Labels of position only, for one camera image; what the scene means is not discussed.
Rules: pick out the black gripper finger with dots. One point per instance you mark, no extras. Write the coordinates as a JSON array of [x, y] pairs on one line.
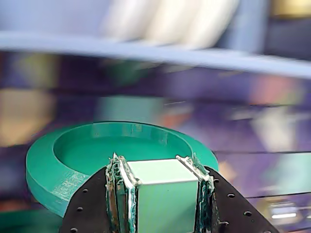
[[226, 211], [92, 206]]

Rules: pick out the blue toy kitchen unit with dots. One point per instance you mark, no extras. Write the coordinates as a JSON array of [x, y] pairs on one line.
[[170, 55]]

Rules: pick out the white toy plate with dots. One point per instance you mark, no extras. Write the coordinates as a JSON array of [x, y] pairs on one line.
[[126, 17], [213, 24], [172, 21]]

